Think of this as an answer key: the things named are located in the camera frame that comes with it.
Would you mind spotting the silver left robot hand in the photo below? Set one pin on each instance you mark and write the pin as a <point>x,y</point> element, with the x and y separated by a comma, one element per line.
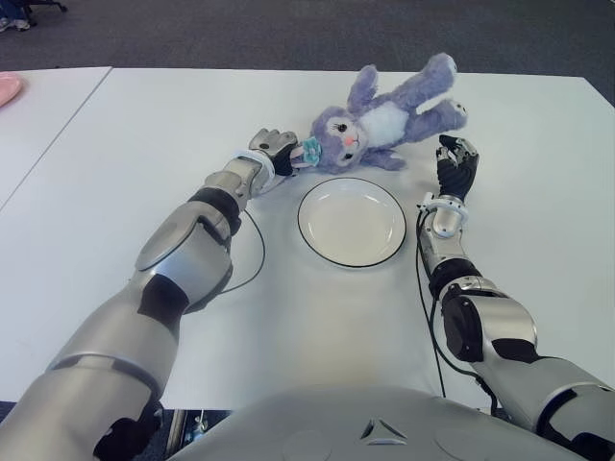
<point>274,141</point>

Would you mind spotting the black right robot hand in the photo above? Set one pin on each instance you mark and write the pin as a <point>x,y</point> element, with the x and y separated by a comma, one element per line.
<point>456,173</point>

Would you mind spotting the purple plush bunny doll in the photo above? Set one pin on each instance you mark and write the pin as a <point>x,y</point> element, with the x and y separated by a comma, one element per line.
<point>384,125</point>

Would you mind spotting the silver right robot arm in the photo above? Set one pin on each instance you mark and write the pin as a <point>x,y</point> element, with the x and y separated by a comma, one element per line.
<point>504,322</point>

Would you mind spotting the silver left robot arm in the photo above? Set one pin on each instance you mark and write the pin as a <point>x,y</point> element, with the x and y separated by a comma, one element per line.
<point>182,259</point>

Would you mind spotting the white plate black rim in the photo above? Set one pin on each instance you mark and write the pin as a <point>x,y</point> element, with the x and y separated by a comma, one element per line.
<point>351,223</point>

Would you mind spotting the pink plate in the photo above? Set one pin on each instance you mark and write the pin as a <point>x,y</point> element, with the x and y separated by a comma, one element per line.
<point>12,89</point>

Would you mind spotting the grey robot torso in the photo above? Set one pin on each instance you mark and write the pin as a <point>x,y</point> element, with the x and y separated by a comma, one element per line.
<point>375,422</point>

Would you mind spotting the black office chair base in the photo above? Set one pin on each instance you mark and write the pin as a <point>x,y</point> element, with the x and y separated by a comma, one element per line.
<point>48,6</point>

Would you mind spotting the blue white shoe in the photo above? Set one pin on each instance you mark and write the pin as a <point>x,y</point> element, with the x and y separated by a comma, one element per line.
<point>17,24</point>

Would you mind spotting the metal table leg frame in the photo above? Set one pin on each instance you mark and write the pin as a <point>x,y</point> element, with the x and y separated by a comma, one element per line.
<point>175,425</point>

